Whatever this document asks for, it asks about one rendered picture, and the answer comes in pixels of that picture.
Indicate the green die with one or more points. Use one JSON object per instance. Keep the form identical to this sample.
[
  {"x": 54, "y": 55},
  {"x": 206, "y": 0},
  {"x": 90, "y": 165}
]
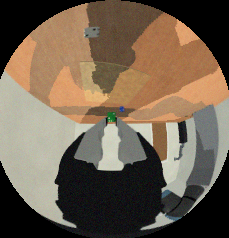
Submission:
[{"x": 111, "y": 116}]

